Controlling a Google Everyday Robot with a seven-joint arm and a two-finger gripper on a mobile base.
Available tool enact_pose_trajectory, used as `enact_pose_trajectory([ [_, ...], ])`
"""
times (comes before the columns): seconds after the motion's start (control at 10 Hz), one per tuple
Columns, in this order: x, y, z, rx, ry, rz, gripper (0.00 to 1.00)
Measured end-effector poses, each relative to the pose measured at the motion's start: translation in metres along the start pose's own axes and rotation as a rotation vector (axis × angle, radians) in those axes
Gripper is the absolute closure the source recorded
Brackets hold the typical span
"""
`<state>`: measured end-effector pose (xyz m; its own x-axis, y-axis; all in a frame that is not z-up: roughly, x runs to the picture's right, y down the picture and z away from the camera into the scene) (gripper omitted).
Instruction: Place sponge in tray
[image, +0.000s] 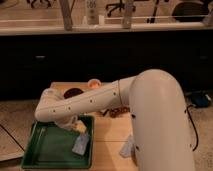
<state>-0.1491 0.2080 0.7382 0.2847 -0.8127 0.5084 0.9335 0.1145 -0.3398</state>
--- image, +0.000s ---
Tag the pale blue sponge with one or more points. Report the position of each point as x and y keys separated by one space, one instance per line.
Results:
x=80 y=144

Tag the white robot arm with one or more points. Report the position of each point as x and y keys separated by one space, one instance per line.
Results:
x=160 y=124

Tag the white bottle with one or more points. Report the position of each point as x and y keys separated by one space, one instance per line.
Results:
x=92 y=12

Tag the black office chair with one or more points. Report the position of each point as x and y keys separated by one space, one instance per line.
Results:
x=190 y=11

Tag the black power adapter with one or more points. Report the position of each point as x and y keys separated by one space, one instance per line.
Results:
x=200 y=99

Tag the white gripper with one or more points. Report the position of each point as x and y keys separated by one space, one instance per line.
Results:
x=67 y=123

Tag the clear plastic wrapper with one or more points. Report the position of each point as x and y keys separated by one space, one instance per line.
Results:
x=127 y=148

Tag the black office chair base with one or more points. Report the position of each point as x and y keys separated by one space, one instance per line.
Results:
x=113 y=6

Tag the brown small toy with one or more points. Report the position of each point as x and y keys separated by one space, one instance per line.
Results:
x=116 y=111

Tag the dark brown round object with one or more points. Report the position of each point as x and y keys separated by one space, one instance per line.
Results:
x=72 y=92

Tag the green plastic tray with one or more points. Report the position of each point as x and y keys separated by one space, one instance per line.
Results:
x=50 y=147

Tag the orange pink cup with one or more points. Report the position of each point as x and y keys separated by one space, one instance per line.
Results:
x=94 y=83

